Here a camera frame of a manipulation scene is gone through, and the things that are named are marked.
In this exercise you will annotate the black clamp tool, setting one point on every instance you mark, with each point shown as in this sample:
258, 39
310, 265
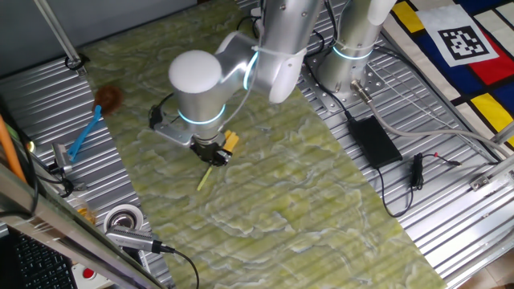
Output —
61, 156

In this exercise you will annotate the orange tube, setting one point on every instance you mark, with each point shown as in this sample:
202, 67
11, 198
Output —
8, 148

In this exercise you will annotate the black power adapter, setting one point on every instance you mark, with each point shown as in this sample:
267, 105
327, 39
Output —
375, 142

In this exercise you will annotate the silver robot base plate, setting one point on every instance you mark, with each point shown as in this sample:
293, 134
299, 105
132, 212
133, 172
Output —
333, 102

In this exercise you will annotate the silver tape roll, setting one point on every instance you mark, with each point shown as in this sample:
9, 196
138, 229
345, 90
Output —
122, 218

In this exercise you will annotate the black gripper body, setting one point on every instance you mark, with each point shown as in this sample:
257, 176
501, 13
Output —
206, 147

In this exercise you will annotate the silver depth camera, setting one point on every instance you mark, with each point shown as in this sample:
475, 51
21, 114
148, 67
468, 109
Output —
132, 238

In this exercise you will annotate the metal pole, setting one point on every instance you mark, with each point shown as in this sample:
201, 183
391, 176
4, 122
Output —
60, 36

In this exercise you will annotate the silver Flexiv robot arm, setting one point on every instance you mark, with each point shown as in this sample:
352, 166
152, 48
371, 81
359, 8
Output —
197, 100

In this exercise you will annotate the white fiducial marker sheet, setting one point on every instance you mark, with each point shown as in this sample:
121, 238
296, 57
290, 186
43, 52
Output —
463, 42

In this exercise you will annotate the colourful block pattern cloth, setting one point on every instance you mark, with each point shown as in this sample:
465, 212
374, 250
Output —
494, 108

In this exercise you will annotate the green marble pattern mat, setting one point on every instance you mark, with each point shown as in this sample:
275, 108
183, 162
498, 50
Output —
281, 200

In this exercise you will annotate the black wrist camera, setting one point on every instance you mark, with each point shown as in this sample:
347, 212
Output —
156, 118

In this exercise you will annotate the black keyboard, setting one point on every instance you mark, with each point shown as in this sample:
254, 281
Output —
40, 265

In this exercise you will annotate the glass beaker with yellow liquid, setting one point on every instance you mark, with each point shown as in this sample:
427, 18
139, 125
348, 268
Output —
86, 212

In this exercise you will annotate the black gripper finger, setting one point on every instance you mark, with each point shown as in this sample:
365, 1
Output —
214, 161
225, 157

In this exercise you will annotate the aluminium frame bar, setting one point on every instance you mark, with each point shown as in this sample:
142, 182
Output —
60, 225
494, 172

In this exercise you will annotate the grey emergency stop box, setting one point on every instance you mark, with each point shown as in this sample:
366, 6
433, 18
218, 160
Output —
88, 273

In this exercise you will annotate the grey camera bracket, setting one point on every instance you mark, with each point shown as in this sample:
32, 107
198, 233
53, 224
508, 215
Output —
176, 136

